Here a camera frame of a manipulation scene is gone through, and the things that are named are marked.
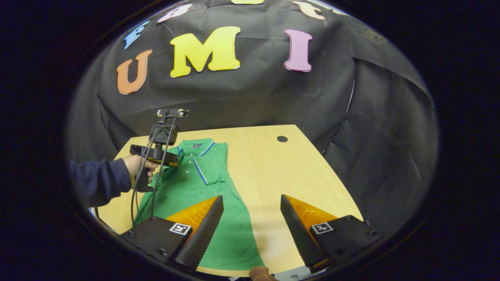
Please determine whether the green T-shirt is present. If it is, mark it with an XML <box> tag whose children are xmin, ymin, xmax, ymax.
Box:
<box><xmin>135</xmin><ymin>137</ymin><xmax>265</xmax><ymax>270</ymax></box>

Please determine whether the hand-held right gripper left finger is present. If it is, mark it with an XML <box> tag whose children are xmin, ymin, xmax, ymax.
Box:
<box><xmin>119</xmin><ymin>195</ymin><xmax>225</xmax><ymax>270</ymax></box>

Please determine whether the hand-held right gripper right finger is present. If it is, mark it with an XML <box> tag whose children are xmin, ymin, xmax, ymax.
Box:
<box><xmin>280</xmin><ymin>194</ymin><xmax>382</xmax><ymax>274</ymax></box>

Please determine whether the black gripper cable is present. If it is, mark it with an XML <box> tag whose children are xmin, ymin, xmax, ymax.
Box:
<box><xmin>130</xmin><ymin>125</ymin><xmax>164</xmax><ymax>228</ymax></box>
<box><xmin>150</xmin><ymin>113</ymin><xmax>180</xmax><ymax>219</ymax></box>

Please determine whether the black backdrop cloth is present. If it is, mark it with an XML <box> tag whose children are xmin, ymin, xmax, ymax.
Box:
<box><xmin>64</xmin><ymin>0</ymin><xmax>438</xmax><ymax>235</ymax></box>

